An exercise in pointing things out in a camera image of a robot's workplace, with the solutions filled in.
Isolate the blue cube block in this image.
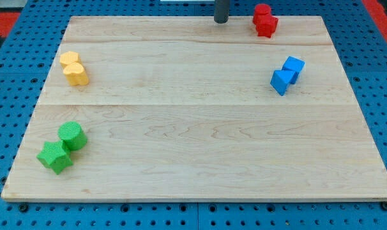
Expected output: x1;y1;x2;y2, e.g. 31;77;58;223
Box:
282;56;305;84

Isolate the green star block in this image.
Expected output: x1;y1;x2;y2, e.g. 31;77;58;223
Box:
36;140;73;174

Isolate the red star block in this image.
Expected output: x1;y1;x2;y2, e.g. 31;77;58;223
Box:
254;15;278;38

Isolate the yellow hexagon block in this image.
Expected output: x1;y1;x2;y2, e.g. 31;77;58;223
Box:
59;51;82;68

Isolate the blue triangular block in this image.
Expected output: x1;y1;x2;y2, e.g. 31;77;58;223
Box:
270;70;296;96

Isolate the wooden board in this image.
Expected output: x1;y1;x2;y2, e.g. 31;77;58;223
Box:
1;16;387;203

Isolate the yellow heart block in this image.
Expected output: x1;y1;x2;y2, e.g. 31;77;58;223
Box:
63;63;89;86

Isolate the green cylinder block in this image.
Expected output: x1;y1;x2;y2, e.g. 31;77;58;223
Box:
58;121;87;151

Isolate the red cylinder block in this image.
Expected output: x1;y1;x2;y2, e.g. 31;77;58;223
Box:
252;3;271;24

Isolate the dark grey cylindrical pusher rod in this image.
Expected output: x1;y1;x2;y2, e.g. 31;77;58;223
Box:
213;0;231;24

